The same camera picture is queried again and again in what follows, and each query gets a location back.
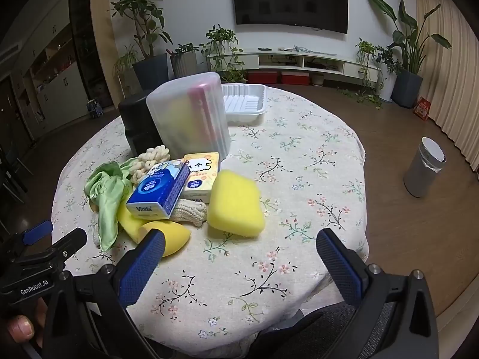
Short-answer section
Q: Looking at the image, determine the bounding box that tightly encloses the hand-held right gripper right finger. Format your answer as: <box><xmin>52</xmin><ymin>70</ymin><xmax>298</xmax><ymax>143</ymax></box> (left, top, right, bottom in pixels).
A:
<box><xmin>315</xmin><ymin>227</ymin><xmax>439</xmax><ymax>359</ymax></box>

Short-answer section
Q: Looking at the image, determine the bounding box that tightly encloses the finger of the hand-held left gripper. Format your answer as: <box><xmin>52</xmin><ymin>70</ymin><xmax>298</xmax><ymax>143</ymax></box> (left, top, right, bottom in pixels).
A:
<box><xmin>48</xmin><ymin>227</ymin><xmax>88</xmax><ymax>267</ymax></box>
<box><xmin>0</xmin><ymin>220</ymin><xmax>54</xmax><ymax>260</ymax></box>

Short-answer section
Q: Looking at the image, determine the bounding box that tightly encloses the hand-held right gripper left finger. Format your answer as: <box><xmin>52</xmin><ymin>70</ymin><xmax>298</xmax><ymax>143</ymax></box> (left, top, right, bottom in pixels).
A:
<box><xmin>42</xmin><ymin>228</ymin><xmax>167</xmax><ymax>359</ymax></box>

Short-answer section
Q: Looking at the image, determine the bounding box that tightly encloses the yellow teardrop makeup sponge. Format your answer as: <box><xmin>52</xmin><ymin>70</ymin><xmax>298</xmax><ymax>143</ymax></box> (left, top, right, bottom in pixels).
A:
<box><xmin>137</xmin><ymin>220</ymin><xmax>192</xmax><ymax>258</ymax></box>

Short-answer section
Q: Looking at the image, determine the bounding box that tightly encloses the green leafy vegetable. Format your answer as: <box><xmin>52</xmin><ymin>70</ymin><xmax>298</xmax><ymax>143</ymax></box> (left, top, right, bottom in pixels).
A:
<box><xmin>84</xmin><ymin>157</ymin><xmax>140</xmax><ymax>253</ymax></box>

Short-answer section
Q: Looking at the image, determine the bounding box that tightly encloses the yellow tissue pack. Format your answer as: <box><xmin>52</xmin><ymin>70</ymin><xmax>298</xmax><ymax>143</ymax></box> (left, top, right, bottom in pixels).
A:
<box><xmin>181</xmin><ymin>151</ymin><xmax>221</xmax><ymax>204</ymax></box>

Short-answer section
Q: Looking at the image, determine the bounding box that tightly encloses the yellow rectangular sponge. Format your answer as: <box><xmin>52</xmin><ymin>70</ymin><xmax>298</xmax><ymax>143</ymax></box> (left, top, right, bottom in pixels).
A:
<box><xmin>207</xmin><ymin>169</ymin><xmax>266</xmax><ymax>238</ymax></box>

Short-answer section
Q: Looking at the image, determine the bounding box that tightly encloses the translucent plastic container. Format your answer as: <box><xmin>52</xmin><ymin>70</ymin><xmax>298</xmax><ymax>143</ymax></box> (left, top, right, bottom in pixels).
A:
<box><xmin>145</xmin><ymin>72</ymin><xmax>232</xmax><ymax>161</ymax></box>

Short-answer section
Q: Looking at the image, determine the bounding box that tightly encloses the white plastic tray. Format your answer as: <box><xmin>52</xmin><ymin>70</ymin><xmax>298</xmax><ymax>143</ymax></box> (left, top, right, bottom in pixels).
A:
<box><xmin>221</xmin><ymin>83</ymin><xmax>267</xmax><ymax>125</ymax></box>

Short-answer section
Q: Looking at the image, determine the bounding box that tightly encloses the person's left hand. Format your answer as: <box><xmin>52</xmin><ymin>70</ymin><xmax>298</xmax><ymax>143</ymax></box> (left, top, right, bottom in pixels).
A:
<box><xmin>7</xmin><ymin>296</ymin><xmax>48</xmax><ymax>349</ymax></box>

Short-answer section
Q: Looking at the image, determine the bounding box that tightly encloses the dark dining chair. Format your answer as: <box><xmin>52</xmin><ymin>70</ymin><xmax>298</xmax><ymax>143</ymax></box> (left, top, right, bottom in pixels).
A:
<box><xmin>0</xmin><ymin>142</ymin><xmax>32</xmax><ymax>204</ymax></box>

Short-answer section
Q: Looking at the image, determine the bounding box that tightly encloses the grey trash can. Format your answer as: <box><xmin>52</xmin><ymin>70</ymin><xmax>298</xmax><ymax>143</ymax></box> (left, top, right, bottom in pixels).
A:
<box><xmin>403</xmin><ymin>136</ymin><xmax>447</xmax><ymax>198</ymax></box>

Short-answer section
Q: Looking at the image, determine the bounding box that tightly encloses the black round container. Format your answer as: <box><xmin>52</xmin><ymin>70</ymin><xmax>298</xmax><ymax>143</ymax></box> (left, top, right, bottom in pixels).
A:
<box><xmin>118</xmin><ymin>90</ymin><xmax>163</xmax><ymax>158</ymax></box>

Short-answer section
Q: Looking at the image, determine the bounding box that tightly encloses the red paper bag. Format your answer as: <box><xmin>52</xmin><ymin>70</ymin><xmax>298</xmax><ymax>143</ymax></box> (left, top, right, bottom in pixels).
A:
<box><xmin>413</xmin><ymin>96</ymin><xmax>431</xmax><ymax>121</ymax></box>

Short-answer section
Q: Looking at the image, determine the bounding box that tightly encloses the thin-leaved small plant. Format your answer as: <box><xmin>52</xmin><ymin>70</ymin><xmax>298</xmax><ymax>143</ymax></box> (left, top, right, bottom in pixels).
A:
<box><xmin>112</xmin><ymin>45</ymin><xmax>139</xmax><ymax>94</ymax></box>

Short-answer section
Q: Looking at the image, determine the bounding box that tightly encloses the tall plant in blue pot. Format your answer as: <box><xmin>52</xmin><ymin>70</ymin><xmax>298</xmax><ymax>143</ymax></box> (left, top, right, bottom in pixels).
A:
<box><xmin>108</xmin><ymin>0</ymin><xmax>173</xmax><ymax>90</ymax></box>

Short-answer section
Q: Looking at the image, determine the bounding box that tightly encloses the red storage box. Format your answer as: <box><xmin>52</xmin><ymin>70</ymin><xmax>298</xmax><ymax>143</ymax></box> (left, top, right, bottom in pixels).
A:
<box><xmin>281</xmin><ymin>71</ymin><xmax>311</xmax><ymax>85</ymax></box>
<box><xmin>247</xmin><ymin>70</ymin><xmax>278</xmax><ymax>85</ymax></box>

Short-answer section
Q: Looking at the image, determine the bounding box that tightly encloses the large-leaved plant in blue pot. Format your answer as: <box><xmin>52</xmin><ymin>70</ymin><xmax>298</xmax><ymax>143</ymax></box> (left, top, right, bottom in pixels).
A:
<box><xmin>366</xmin><ymin>0</ymin><xmax>451</xmax><ymax>109</ymax></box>

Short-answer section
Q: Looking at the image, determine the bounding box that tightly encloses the plant in grey ribbed pot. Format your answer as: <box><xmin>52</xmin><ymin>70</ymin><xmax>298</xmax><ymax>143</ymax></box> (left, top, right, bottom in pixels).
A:
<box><xmin>170</xmin><ymin>43</ymin><xmax>199</xmax><ymax>79</ymax></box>

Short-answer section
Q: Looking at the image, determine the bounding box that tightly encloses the white television cabinet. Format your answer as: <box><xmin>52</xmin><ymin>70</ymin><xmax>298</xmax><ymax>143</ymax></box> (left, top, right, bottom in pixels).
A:
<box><xmin>207</xmin><ymin>48</ymin><xmax>378</xmax><ymax>83</ymax></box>

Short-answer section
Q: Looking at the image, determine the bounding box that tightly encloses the bushy plant in white pot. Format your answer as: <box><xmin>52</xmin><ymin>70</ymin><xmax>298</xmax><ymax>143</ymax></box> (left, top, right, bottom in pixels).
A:
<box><xmin>337</xmin><ymin>37</ymin><xmax>398</xmax><ymax>111</ymax></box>

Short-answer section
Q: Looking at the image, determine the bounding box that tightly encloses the beige curtain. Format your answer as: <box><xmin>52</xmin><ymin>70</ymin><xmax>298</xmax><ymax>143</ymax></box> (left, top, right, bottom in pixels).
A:
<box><xmin>413</xmin><ymin>0</ymin><xmax>479</xmax><ymax>173</ymax></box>

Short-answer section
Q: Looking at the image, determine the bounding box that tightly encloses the trailing green plant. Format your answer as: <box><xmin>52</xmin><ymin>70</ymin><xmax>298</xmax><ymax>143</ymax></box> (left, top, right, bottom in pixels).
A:
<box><xmin>200</xmin><ymin>24</ymin><xmax>248</xmax><ymax>83</ymax></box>

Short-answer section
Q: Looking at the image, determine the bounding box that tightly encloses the wall-mounted television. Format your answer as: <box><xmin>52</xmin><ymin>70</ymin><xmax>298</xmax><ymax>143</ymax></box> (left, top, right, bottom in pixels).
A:
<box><xmin>231</xmin><ymin>0</ymin><xmax>348</xmax><ymax>34</ymax></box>

